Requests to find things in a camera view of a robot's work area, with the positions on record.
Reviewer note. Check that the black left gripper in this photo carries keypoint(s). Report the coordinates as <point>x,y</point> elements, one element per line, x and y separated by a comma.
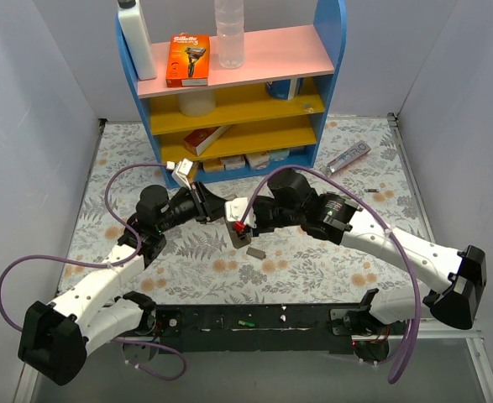
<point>204,201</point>

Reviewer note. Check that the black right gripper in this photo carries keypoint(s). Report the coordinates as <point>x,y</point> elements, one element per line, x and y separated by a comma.
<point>256,215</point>

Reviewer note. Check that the white air conditioner remote control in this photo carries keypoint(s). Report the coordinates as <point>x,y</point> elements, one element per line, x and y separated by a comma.
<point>239,237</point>

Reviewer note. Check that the grey remote battery cover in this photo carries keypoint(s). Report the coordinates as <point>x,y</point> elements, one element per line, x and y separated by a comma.
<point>257,253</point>

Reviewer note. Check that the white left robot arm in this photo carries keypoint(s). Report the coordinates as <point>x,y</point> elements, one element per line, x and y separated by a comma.
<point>57,337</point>

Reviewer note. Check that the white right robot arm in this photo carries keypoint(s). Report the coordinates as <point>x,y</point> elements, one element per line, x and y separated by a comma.
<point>448,282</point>

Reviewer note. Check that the yellow wrapped sponge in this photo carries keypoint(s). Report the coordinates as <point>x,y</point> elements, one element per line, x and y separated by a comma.
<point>213,165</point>

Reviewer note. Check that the green teal sponge pack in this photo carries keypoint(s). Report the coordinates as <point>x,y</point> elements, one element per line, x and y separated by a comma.
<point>278,155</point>

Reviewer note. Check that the red and white sponge pack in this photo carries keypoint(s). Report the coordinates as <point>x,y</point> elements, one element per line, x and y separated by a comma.
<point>258,161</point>

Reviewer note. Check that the white wrapped sponge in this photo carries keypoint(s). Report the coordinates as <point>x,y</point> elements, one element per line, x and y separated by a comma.
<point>234,162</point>

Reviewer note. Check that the red tea box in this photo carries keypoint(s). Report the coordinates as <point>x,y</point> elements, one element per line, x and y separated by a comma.
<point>200,139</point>

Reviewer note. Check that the floral patterned table mat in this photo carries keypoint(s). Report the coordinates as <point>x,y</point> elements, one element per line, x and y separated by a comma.
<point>199,265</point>

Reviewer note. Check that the silver toothpaste box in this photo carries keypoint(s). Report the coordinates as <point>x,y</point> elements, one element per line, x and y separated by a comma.
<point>348,157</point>

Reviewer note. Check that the blue and yellow shelf unit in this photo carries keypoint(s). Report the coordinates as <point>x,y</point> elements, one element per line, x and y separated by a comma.
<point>259,122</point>

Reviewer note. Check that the beige paper towel roll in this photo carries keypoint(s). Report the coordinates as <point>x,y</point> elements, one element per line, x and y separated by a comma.
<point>196,104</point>

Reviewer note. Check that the orange Gillette razor box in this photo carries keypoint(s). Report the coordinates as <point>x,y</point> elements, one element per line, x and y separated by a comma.
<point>188,60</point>

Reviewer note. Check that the clear plastic water bottle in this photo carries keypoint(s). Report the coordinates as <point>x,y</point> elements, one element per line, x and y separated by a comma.
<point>229,19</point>

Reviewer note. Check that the white plastic bottle black cap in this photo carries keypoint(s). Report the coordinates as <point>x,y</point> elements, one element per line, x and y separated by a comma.
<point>135,32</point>

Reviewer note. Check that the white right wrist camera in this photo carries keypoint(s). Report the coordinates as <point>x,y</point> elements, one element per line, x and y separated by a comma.
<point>247,222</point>

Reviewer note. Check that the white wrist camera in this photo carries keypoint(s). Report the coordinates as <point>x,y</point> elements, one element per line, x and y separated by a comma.
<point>247,222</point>
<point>183,172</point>

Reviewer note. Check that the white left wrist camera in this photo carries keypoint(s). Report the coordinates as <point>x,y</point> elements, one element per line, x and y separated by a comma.
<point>183,172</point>

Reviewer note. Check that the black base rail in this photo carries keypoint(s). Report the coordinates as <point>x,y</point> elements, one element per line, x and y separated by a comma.
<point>265,327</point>

